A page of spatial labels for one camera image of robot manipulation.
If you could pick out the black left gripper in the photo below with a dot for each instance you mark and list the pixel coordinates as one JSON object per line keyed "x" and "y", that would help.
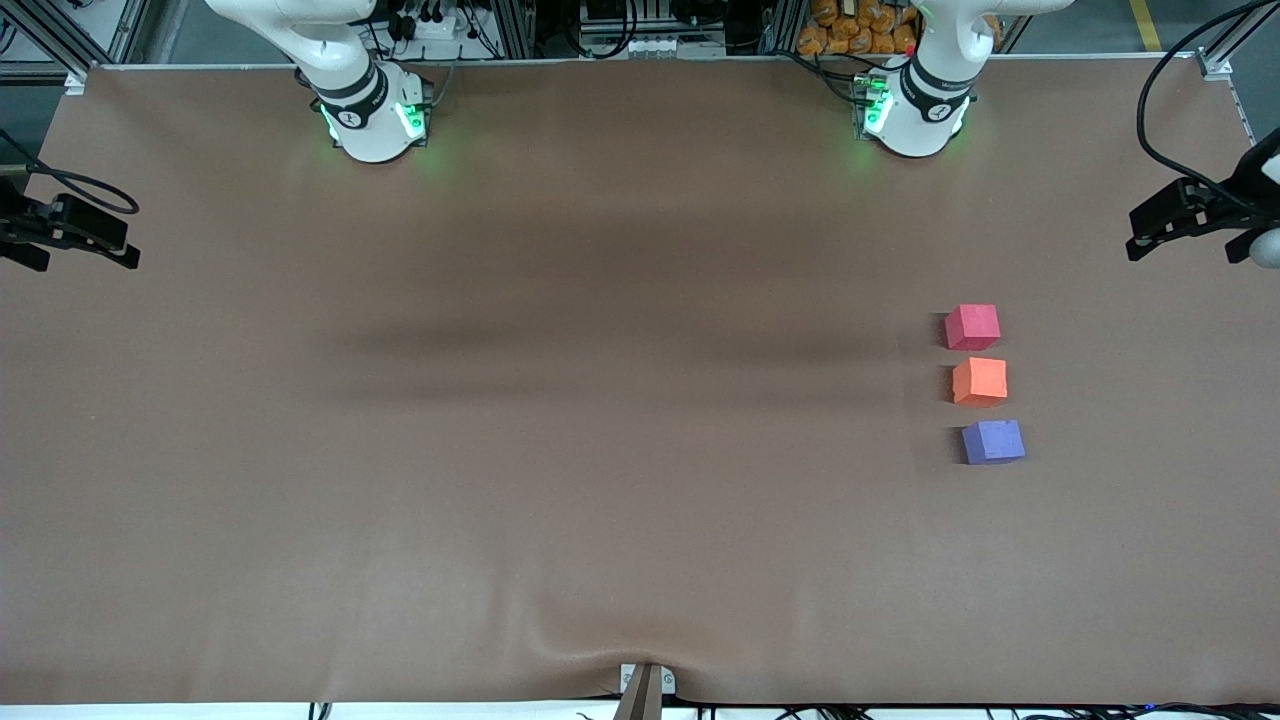
{"x": 1216, "y": 210}

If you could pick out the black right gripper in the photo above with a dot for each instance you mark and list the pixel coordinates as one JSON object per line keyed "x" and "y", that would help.
{"x": 28, "y": 225}

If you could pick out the orange foam block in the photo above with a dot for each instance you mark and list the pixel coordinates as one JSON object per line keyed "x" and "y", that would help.
{"x": 980, "y": 382}

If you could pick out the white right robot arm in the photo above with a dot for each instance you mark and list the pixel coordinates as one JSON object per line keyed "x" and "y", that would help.
{"x": 365, "y": 120}

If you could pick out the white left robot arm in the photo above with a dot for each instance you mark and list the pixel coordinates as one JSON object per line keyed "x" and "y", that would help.
{"x": 920, "y": 120}

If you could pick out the red foam block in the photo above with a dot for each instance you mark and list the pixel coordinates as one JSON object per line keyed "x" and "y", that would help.
{"x": 972, "y": 328}

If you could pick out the purple foam block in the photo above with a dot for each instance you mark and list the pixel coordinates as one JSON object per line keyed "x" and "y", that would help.
{"x": 994, "y": 442}

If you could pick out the orange snack bags pile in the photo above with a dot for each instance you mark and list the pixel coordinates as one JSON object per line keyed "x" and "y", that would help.
{"x": 850, "y": 30}

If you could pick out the white power strip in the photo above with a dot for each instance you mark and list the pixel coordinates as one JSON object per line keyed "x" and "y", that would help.
{"x": 440, "y": 28}

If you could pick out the white connector block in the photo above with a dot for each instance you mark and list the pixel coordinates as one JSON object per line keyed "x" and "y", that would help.
{"x": 665, "y": 46}

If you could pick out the brown table mat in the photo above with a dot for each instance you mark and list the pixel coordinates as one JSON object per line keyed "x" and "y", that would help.
{"x": 640, "y": 500}

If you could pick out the perforated metal edge rail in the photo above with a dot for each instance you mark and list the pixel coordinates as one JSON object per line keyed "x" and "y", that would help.
{"x": 1243, "y": 110}

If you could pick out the white corner bracket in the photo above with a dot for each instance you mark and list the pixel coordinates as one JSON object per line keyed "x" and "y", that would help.
{"x": 77, "y": 82}
{"x": 1215, "y": 67}

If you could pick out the aluminium frame strut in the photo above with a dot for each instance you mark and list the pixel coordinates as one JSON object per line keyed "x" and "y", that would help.
{"x": 1240, "y": 35}
{"x": 60, "y": 50}

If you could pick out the aluminium frame post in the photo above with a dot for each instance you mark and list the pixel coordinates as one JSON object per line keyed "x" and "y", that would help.
{"x": 515, "y": 30}
{"x": 782, "y": 28}

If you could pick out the metal clamp bracket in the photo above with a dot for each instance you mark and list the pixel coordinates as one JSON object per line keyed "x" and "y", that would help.
{"x": 628, "y": 680}

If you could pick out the brown camera post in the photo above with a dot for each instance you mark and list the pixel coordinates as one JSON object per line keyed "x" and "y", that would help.
{"x": 640, "y": 702}

